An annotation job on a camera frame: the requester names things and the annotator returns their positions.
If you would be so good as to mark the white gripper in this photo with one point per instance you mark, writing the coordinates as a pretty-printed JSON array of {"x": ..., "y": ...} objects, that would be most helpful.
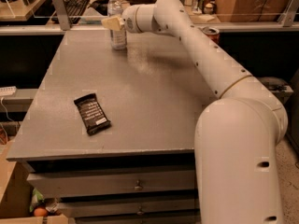
[{"x": 129, "y": 20}]

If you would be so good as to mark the clear plastic water bottle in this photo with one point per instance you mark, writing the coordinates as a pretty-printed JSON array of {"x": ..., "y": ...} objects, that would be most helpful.
[{"x": 118, "y": 38}]

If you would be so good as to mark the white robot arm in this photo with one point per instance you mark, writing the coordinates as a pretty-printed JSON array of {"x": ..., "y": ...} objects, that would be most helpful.
[{"x": 236, "y": 136}]

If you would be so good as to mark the black rxbar chocolate wrapper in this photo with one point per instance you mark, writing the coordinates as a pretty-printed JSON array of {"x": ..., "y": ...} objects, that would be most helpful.
[{"x": 92, "y": 114}]

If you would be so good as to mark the black headphones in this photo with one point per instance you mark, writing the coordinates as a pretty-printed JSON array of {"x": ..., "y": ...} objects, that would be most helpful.
[{"x": 100, "y": 6}]

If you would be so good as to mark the black computer keyboard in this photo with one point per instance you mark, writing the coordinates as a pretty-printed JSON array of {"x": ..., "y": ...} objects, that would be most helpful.
[{"x": 74, "y": 9}]

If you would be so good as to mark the small jar on desk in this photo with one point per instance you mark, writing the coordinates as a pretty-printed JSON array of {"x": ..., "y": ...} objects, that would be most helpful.
[{"x": 208, "y": 8}]

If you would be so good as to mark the red coca-cola can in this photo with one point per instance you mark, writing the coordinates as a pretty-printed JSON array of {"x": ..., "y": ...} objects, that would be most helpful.
[{"x": 212, "y": 33}]

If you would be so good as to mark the cardboard box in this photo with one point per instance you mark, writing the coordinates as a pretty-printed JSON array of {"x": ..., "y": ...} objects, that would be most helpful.
[{"x": 249, "y": 10}]

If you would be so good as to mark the white power strip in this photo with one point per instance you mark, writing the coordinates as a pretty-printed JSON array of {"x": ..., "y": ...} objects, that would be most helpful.
[{"x": 7, "y": 91}]

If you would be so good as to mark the grey drawer cabinet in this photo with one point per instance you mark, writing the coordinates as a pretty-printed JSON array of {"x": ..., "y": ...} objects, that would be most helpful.
[{"x": 140, "y": 169}]

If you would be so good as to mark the green snack bag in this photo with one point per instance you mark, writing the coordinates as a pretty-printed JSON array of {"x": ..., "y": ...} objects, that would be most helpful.
[{"x": 37, "y": 200}]

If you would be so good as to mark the orange fruit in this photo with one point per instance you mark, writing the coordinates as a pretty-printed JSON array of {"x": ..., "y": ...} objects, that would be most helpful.
[{"x": 40, "y": 212}]

